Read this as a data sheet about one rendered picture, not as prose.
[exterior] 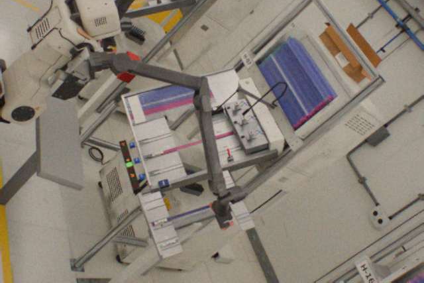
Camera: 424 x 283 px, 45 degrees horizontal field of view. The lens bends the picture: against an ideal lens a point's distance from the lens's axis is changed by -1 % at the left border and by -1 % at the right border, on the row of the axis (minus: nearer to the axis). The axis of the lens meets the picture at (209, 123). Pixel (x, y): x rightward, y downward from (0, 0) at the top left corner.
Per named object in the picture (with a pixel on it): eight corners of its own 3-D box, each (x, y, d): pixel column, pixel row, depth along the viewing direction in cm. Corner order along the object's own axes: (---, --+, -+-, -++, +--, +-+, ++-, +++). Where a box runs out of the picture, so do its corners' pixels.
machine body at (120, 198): (114, 266, 314) (181, 211, 290) (93, 176, 357) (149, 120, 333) (187, 275, 360) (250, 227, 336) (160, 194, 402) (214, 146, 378)
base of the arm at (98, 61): (84, 45, 208) (91, 65, 201) (103, 42, 210) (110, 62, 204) (84, 60, 214) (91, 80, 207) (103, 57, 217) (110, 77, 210)
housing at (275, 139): (269, 158, 284) (270, 142, 273) (237, 96, 313) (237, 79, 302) (282, 154, 285) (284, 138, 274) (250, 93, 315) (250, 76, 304)
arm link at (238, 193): (209, 183, 229) (215, 185, 221) (230, 173, 233) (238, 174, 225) (218, 208, 230) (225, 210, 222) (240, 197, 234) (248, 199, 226)
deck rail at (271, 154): (152, 195, 269) (150, 189, 264) (151, 193, 270) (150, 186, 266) (277, 158, 282) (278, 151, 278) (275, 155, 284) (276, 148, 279)
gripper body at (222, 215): (223, 201, 238) (224, 193, 232) (232, 219, 232) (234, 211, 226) (210, 205, 236) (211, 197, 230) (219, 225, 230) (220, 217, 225)
